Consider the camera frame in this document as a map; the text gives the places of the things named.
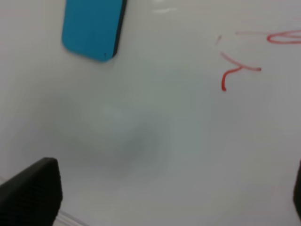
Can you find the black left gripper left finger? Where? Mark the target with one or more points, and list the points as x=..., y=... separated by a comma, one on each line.
x=33, y=197

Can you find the white aluminium-framed whiteboard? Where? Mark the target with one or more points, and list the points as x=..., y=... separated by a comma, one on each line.
x=195, y=122

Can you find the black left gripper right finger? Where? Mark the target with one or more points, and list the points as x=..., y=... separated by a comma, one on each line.
x=297, y=193

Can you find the blue whiteboard eraser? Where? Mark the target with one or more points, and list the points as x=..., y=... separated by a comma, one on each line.
x=92, y=28

